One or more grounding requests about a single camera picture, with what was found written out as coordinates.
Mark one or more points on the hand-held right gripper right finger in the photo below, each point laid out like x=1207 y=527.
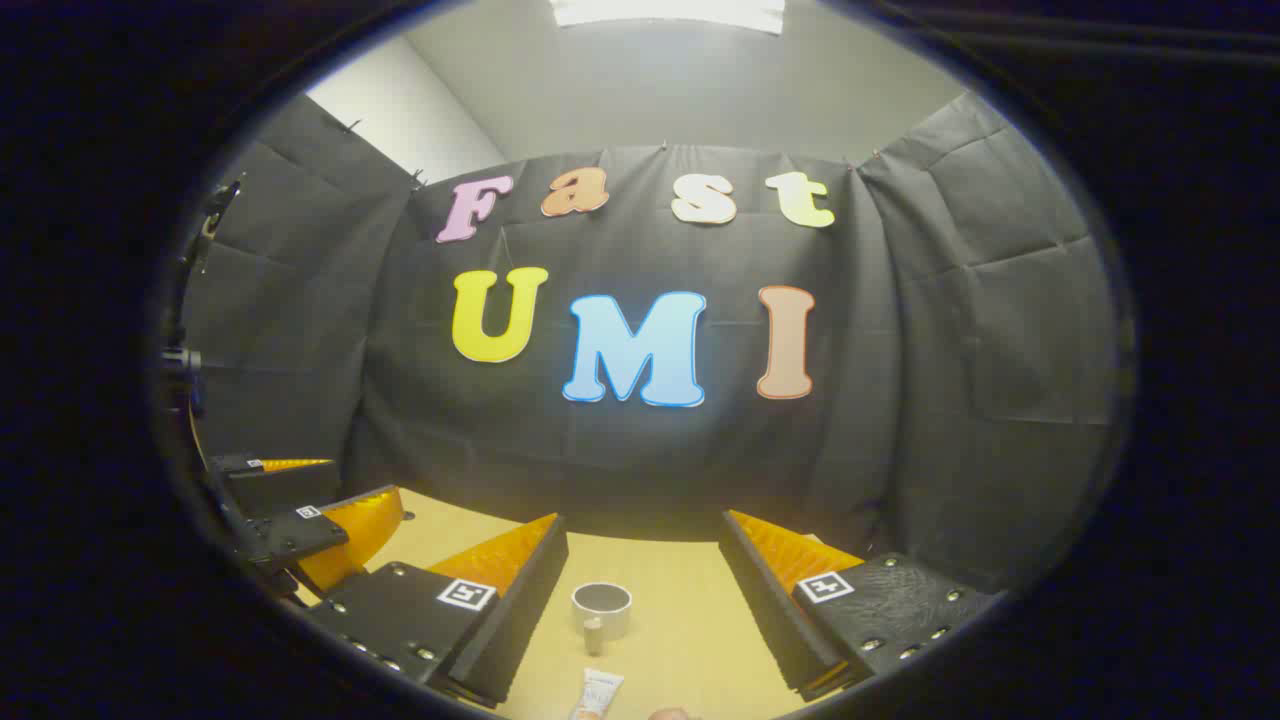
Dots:
x=770 y=615

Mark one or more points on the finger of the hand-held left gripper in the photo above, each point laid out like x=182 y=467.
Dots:
x=280 y=485
x=300 y=535

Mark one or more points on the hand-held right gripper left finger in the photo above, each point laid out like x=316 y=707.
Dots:
x=525 y=610

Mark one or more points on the white toothpaste tube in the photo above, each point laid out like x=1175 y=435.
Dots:
x=597 y=692

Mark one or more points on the light wooden desktop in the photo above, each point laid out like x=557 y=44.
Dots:
x=680 y=620

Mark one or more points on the black backdrop cloth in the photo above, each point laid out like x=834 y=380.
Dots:
x=900 y=350

